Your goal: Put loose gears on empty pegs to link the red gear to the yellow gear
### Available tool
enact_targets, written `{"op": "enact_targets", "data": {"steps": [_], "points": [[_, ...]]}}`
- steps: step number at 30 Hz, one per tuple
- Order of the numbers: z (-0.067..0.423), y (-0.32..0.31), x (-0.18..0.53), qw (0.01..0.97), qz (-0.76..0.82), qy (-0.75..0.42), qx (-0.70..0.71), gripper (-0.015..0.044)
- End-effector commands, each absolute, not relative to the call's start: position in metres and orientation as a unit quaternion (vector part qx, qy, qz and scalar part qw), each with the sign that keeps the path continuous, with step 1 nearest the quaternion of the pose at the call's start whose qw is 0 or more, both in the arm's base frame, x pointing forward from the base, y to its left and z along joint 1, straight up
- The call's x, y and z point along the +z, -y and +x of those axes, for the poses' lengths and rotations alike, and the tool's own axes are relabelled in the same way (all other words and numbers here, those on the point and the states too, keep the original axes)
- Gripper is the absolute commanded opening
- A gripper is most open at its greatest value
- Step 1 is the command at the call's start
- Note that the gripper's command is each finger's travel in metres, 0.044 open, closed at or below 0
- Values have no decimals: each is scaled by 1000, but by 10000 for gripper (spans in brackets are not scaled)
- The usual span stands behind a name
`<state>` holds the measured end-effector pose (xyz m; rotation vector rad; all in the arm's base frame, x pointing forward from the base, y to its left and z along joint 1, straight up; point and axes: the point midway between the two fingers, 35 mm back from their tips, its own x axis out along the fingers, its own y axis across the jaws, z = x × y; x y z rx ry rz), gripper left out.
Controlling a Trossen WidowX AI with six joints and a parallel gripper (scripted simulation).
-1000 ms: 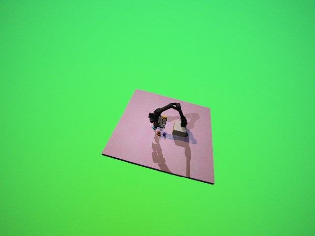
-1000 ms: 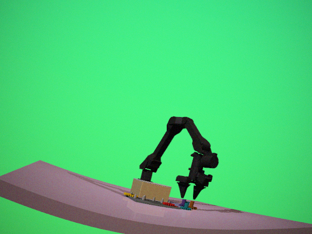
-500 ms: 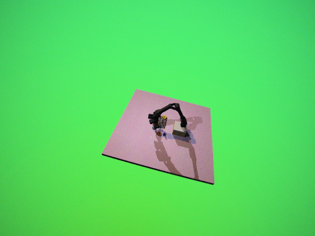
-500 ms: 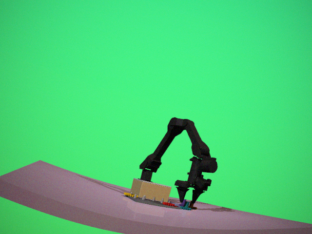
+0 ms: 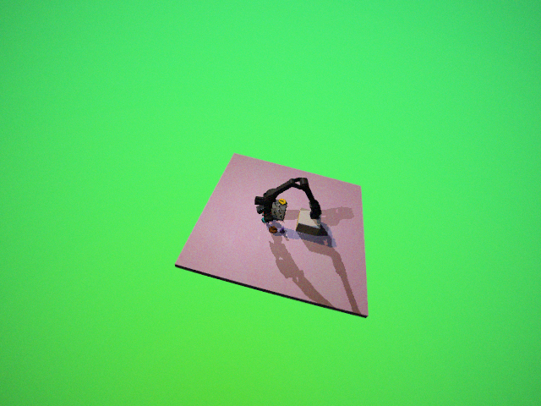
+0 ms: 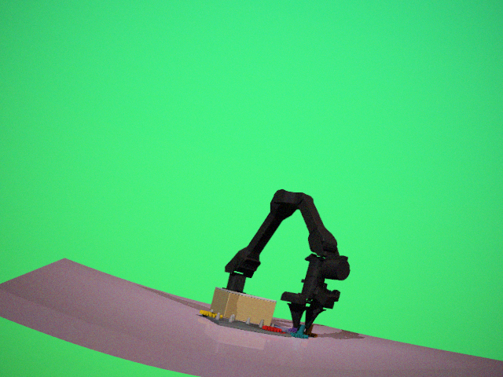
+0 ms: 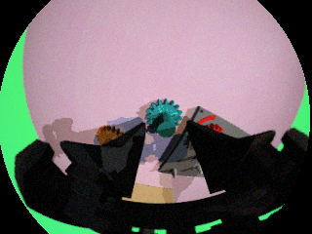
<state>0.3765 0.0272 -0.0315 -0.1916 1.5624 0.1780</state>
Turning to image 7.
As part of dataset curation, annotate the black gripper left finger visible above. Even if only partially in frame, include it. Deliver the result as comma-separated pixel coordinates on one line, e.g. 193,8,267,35
59,122,147,198

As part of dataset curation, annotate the orange gear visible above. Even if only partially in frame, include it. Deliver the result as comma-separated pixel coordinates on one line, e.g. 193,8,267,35
97,125,124,145

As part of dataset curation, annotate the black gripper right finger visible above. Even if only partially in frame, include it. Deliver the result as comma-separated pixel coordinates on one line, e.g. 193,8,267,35
186,121,276,194

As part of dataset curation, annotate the teal gear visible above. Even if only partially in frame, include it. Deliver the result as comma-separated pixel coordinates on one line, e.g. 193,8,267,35
145,97,183,137

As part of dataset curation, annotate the red gear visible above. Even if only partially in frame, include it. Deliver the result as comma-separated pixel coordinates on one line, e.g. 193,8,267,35
207,124,222,133

